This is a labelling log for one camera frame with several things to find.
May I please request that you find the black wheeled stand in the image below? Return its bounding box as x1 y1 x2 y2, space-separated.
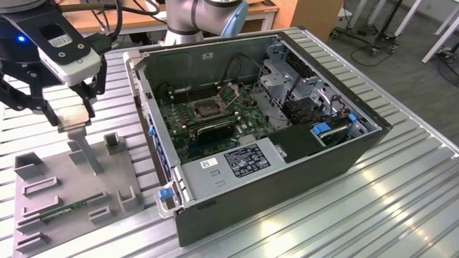
330 0 403 56

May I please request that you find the brass cable connector rod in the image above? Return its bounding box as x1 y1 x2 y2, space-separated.
59 2 109 13

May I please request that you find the black expansion card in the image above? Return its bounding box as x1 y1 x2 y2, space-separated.
197 120 237 147

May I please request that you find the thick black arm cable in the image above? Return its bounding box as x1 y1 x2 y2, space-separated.
91 0 126 38

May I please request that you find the white table frame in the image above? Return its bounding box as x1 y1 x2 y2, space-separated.
422 0 459 65

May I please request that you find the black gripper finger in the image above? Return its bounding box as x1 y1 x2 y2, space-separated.
0 63 60 127
68 55 109 119

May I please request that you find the silver CPU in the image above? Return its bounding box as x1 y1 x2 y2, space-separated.
56 106 91 130

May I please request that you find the black plastic shroud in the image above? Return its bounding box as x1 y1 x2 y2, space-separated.
267 125 329 164

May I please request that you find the metal socket cover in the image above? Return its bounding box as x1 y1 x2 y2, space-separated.
215 82 242 104

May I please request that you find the grey plastic parts rack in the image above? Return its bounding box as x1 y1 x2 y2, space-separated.
12 126 147 255

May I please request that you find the silver metal drive cage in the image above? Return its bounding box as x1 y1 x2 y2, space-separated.
257 37 323 121

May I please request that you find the black wrist cable connector module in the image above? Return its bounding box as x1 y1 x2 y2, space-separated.
86 33 113 54

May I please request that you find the black open PC case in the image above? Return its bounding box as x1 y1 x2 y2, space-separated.
123 25 394 248

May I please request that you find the wooden desk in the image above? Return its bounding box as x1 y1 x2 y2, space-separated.
59 0 281 37

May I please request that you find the CPU socket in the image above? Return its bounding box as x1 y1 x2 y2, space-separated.
191 97 234 122

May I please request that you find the green RAM stick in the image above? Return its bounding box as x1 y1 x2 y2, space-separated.
38 192 106 223

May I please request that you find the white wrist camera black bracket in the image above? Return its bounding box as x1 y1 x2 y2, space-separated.
7 13 102 86

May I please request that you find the hard disk in blue carrier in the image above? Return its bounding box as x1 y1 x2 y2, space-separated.
310 114 359 148

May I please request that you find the green motherboard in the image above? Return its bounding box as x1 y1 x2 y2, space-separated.
158 82 279 164

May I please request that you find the silver power supply with label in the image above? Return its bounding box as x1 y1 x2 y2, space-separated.
178 138 289 202

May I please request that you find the wooden cabinet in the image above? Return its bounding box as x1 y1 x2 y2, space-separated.
273 0 346 42

